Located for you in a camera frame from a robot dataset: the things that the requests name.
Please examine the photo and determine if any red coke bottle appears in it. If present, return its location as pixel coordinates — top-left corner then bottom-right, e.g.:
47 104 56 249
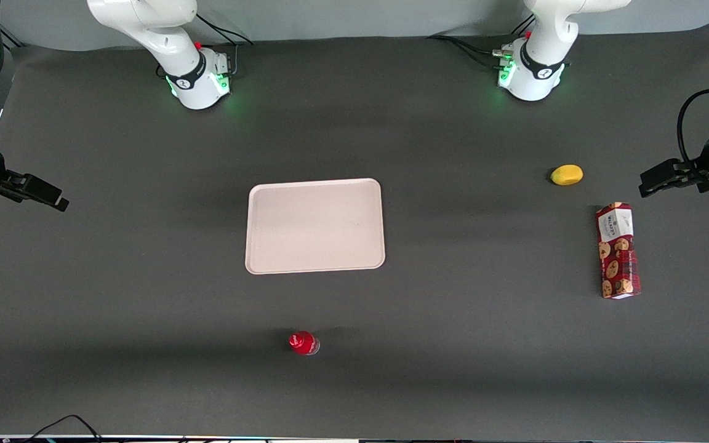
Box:
289 330 321 356

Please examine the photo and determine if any beige plastic tray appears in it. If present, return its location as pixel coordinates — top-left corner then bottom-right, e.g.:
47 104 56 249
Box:
245 178 386 275

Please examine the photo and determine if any red tartan cookie box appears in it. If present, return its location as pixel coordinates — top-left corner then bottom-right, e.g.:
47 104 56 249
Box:
595 202 642 300

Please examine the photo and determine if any yellow lemon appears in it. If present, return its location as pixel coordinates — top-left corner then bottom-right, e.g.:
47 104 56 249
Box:
550 164 584 186

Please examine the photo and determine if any thin black cable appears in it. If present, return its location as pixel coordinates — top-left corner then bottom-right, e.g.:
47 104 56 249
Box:
22 415 104 443

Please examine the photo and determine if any black right arm base cable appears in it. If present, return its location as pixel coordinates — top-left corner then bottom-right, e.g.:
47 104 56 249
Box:
196 14 254 78

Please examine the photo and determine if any black arm base cable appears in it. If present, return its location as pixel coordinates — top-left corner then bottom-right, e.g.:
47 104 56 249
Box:
196 14 254 78
427 15 537 68

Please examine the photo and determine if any black left arm base cable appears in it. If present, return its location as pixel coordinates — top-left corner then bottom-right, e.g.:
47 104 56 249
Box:
427 15 537 68

